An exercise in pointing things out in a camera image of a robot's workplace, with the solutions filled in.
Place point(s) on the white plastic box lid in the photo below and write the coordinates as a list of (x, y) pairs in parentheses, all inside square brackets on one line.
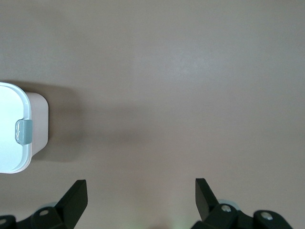
[(9, 133)]

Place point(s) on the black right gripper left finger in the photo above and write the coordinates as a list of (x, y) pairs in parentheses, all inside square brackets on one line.
[(69, 207)]

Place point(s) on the grey lid latch clip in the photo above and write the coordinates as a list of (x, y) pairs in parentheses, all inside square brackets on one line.
[(23, 132)]

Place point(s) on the pink plastic box base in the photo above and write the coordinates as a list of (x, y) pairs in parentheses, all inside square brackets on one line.
[(39, 124)]

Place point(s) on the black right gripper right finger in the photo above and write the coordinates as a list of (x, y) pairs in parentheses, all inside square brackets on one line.
[(209, 210)]

